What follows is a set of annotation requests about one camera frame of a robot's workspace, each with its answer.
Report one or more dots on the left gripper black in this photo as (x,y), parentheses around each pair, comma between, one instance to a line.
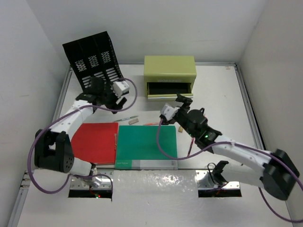
(113,105)

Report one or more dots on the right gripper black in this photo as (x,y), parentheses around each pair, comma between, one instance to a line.
(187,102)

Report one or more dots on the grey green pen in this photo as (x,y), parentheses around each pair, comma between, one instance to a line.
(127,118)

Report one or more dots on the beige eraser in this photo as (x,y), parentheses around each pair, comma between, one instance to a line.
(133,121)

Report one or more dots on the olive green drawer toolbox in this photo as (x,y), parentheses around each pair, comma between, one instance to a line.
(165,76)

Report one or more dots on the orange highlighter pen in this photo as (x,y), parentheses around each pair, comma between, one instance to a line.
(152,123)

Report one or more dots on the dark red ink pen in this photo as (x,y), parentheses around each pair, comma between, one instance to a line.
(190,147)

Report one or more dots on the green binder folder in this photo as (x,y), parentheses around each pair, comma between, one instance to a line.
(137,150)

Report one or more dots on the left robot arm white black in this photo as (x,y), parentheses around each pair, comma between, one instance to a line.
(53,150)

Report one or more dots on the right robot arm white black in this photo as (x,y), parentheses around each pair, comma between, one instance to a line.
(273,171)

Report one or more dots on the red folder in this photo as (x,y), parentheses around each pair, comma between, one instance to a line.
(96,142)

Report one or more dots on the black three-slot file rack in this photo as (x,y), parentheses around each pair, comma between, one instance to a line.
(93,56)

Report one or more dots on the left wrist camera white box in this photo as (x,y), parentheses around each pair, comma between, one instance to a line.
(120,88)

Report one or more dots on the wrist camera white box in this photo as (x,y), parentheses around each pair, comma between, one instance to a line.
(120,88)
(168,112)

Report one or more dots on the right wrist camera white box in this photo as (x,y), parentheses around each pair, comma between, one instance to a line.
(168,112)

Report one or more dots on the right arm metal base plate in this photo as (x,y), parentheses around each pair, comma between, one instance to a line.
(205,182)

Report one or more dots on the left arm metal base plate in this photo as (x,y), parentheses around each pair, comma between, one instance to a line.
(103,181)

